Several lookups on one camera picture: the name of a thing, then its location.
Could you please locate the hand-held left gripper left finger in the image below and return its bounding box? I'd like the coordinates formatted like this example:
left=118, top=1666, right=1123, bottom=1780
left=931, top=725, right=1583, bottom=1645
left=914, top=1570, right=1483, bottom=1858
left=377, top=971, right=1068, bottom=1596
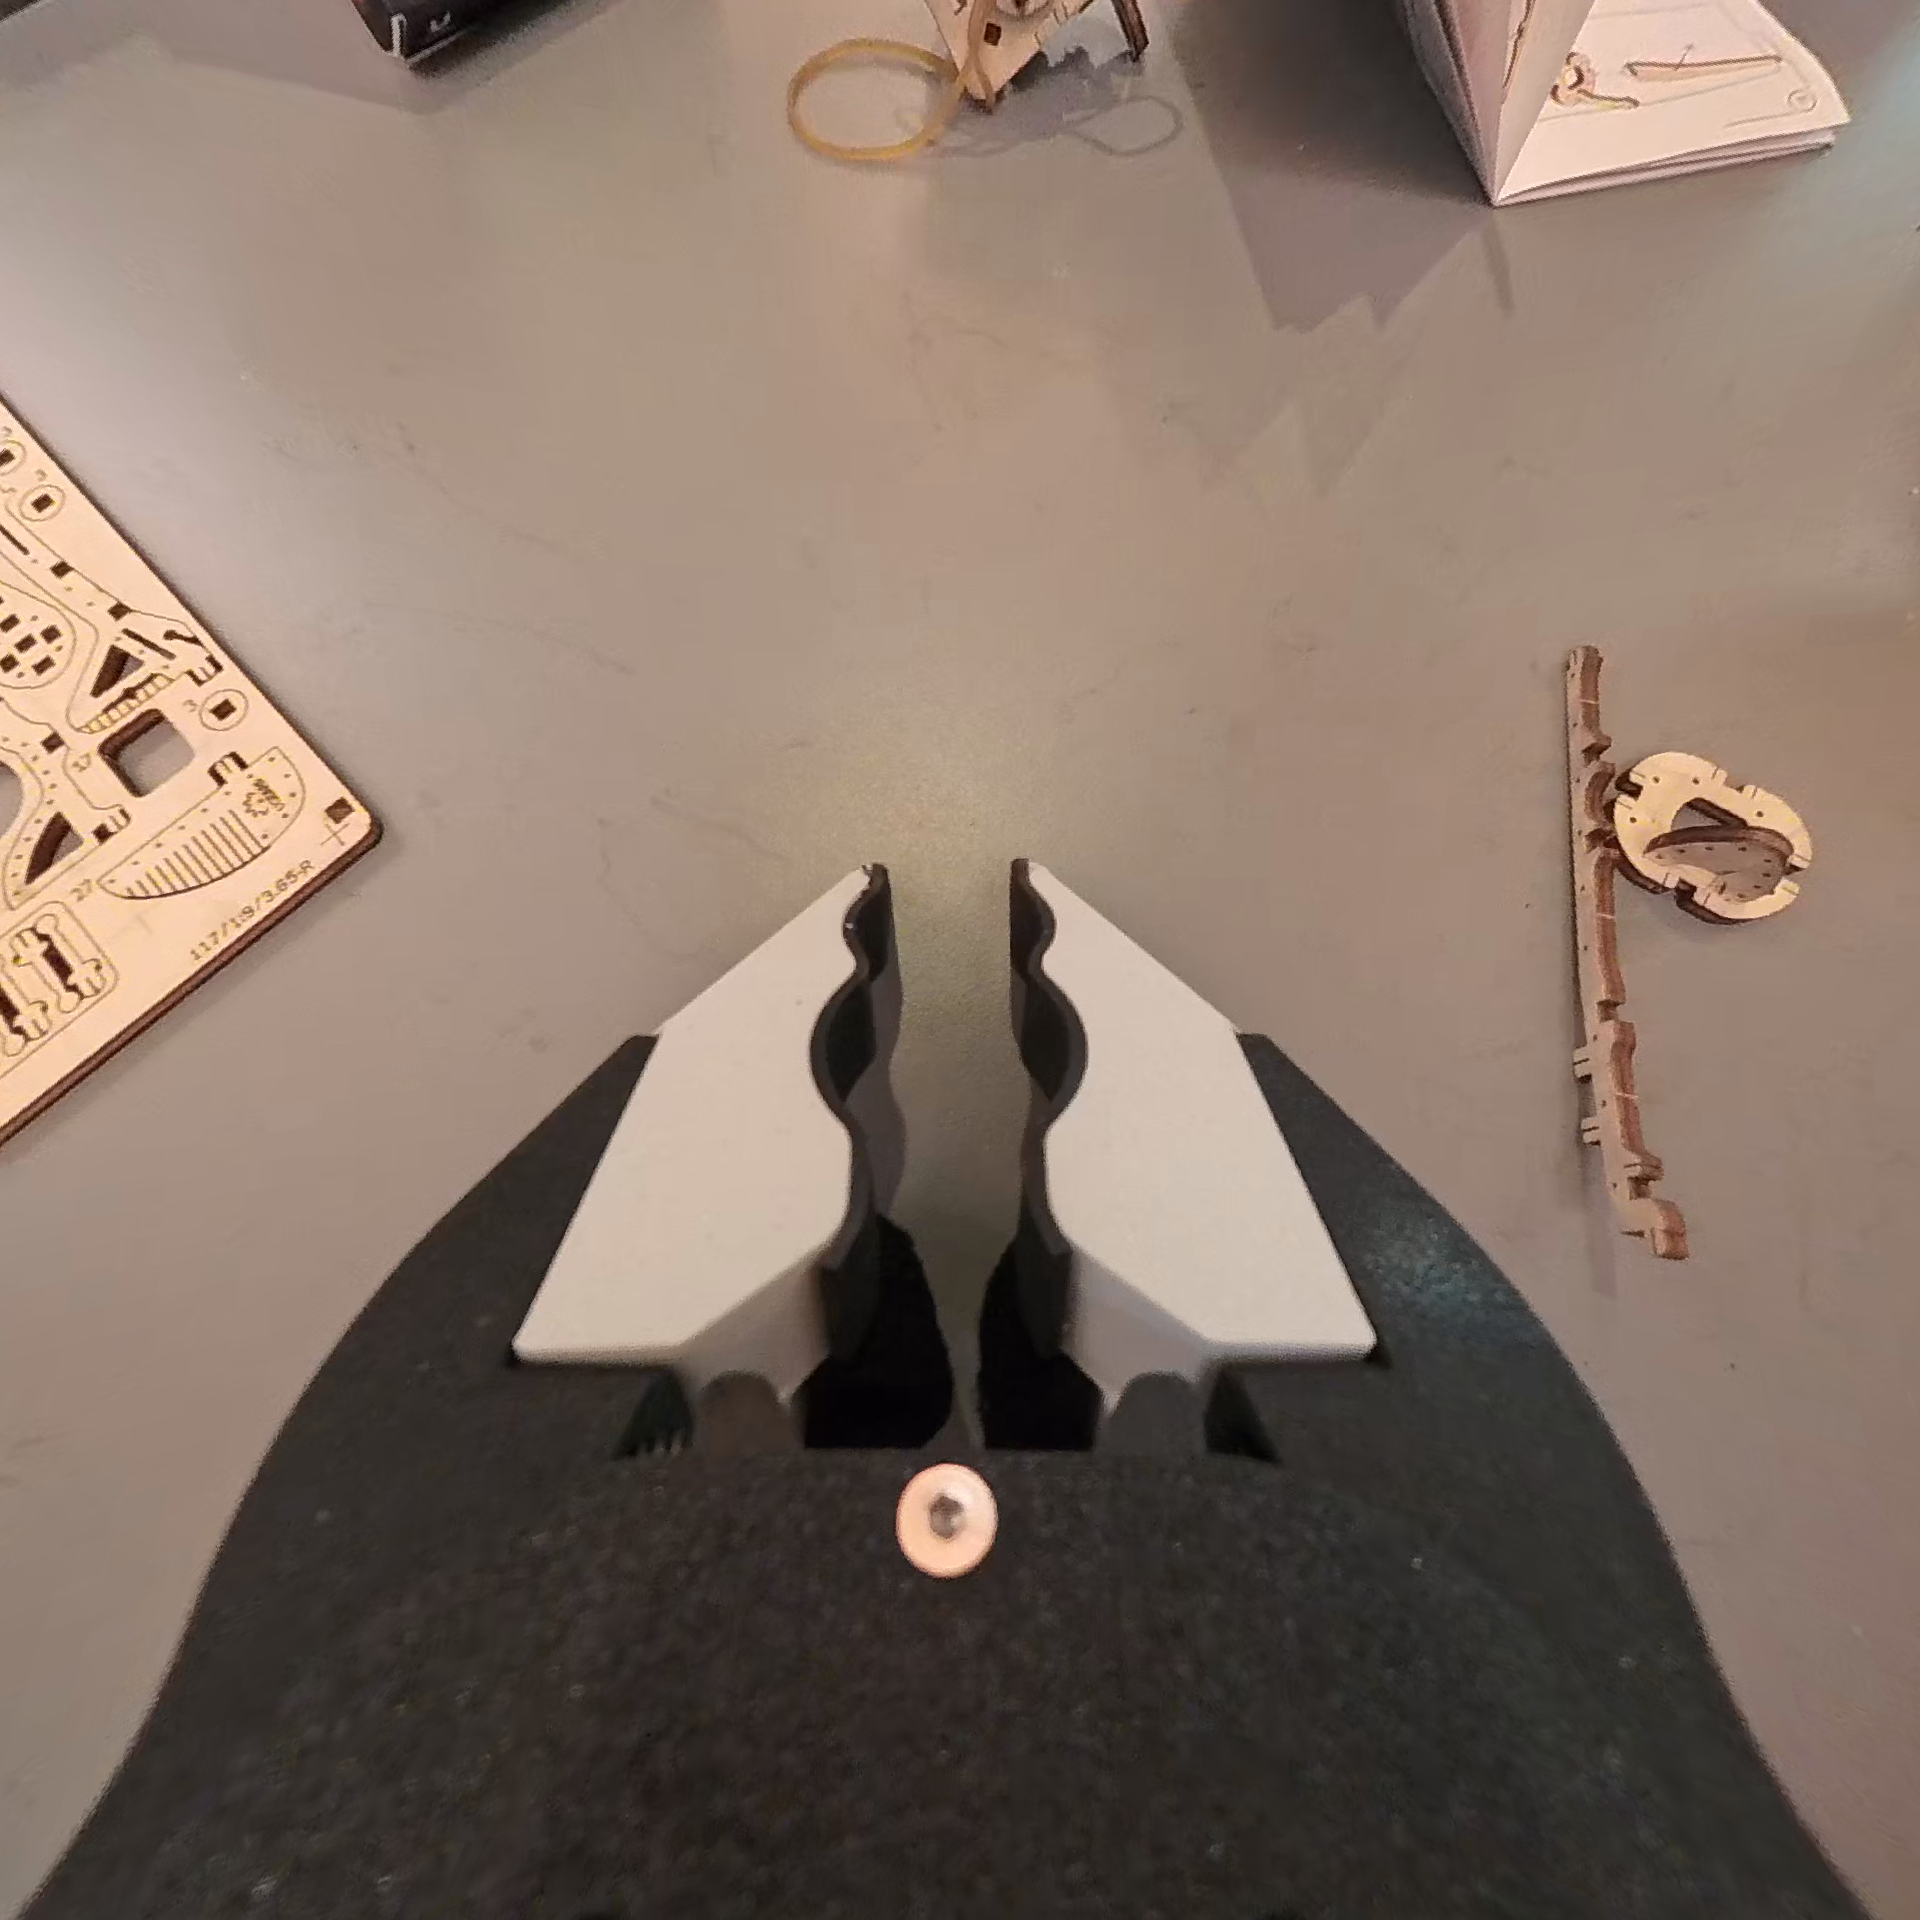
left=512, top=862, right=903, bottom=1420

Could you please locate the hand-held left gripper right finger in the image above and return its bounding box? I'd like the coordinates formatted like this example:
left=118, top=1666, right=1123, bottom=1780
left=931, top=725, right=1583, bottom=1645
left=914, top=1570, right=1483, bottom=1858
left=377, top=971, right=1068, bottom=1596
left=983, top=857, right=1378, bottom=1420

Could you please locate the white instruction booklet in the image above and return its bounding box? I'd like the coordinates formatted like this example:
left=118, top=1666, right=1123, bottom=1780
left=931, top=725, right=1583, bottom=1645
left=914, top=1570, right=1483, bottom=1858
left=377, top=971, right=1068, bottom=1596
left=1398, top=0, right=1852, bottom=209

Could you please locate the oval wooden model part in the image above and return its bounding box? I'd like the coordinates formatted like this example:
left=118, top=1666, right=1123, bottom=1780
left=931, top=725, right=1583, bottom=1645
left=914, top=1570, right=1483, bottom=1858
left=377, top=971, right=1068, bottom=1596
left=1597, top=749, right=1815, bottom=926

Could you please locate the laser-cut wooden parts sheet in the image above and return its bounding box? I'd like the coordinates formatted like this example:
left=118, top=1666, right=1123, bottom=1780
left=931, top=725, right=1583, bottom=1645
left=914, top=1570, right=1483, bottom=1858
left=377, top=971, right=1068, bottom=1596
left=0, top=395, right=385, bottom=1150

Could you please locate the small wooden model assembly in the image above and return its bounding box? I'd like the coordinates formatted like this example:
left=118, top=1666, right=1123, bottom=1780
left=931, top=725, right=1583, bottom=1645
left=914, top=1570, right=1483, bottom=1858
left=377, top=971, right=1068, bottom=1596
left=918, top=0, right=1153, bottom=109

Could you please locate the long notched wooden strip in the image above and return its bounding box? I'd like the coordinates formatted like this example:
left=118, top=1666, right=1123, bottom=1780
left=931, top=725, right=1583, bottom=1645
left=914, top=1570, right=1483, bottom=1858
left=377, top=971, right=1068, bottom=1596
left=1562, top=645, right=1695, bottom=1259

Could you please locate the tan rubber band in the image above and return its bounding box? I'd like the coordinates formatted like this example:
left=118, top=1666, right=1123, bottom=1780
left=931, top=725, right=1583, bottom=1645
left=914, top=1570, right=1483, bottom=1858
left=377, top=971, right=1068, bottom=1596
left=787, top=35, right=973, bottom=161

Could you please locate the dark cardboard box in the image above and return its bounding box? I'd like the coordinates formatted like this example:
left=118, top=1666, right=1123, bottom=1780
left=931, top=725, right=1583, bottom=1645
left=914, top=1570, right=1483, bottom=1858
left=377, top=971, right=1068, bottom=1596
left=353, top=0, right=561, bottom=66

